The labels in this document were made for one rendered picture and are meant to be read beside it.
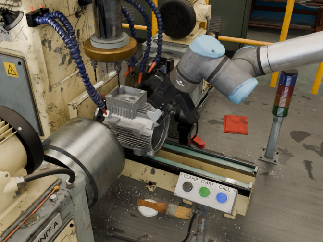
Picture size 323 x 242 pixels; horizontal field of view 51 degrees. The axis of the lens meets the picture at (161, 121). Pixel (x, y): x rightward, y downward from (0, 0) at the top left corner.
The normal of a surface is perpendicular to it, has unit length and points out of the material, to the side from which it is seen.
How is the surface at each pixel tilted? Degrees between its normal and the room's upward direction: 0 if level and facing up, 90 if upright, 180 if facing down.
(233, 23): 90
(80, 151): 32
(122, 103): 90
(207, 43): 25
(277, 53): 61
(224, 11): 90
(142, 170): 90
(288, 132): 0
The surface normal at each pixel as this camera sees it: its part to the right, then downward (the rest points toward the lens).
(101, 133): 0.48, -0.58
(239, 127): 0.07, -0.84
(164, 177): -0.41, 0.51
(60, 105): 0.91, 0.24
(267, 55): -0.56, -0.03
